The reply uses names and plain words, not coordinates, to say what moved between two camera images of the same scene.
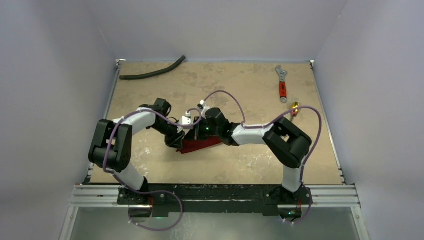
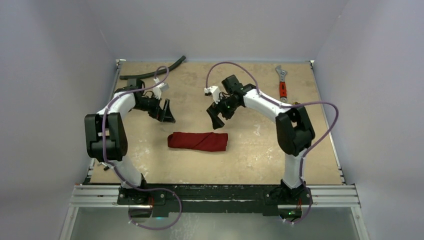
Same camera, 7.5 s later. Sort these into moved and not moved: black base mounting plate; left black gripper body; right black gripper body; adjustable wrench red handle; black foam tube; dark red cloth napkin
Moved: right black gripper body; left black gripper body; dark red cloth napkin
Not moved: adjustable wrench red handle; black base mounting plate; black foam tube
